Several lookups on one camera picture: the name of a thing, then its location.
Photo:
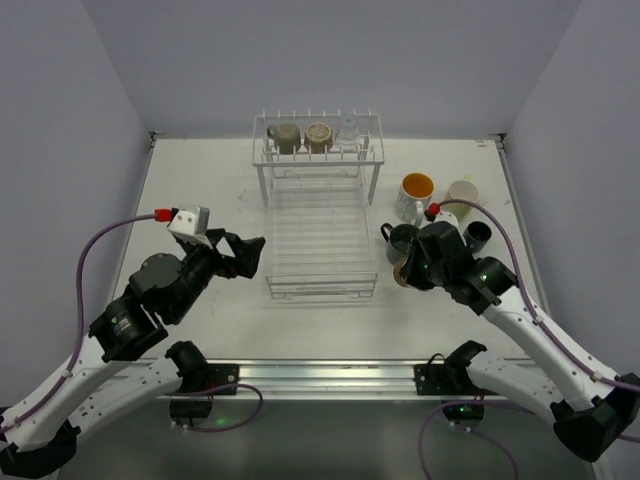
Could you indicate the white wire dish rack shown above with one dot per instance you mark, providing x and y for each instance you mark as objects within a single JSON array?
[{"x": 318, "y": 208}]

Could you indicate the brown and cream cup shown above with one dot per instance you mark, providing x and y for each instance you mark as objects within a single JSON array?
[{"x": 401, "y": 274}]

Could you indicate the floral white mug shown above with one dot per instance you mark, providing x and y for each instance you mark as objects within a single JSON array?
[{"x": 414, "y": 196}]

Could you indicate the dark grey mug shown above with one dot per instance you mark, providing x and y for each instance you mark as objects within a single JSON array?
[{"x": 398, "y": 240}]

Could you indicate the olive green cup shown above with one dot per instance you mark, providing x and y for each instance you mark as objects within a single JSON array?
[{"x": 286, "y": 137}]

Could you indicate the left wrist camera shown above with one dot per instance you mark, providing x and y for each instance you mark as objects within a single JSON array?
[{"x": 190, "y": 223}]

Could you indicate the dark blue glazed cup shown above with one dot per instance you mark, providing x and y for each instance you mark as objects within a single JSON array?
[{"x": 476, "y": 235}]

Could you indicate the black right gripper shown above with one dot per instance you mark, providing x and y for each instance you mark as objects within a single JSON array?
[{"x": 415, "y": 270}]

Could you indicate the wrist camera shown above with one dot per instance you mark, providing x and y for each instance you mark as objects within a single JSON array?
[
  {"x": 447, "y": 217},
  {"x": 190, "y": 223}
]

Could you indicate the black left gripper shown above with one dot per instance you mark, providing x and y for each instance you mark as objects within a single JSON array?
[{"x": 226, "y": 255}]

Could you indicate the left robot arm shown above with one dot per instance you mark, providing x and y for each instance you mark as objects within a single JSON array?
[{"x": 42, "y": 431}]

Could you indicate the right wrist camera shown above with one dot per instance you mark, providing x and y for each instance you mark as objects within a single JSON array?
[{"x": 447, "y": 217}]

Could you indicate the clear glass cup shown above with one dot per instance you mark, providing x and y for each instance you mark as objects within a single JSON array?
[{"x": 347, "y": 135}]

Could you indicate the light green mug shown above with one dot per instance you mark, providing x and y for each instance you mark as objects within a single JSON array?
[{"x": 462, "y": 189}]

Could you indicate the brown speckled cup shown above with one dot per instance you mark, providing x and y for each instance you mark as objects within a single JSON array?
[{"x": 318, "y": 138}]

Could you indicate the aluminium mounting rail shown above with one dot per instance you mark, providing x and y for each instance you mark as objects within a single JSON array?
[{"x": 325, "y": 375}]

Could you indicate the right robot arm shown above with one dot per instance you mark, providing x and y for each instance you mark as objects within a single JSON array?
[{"x": 588, "y": 404}]

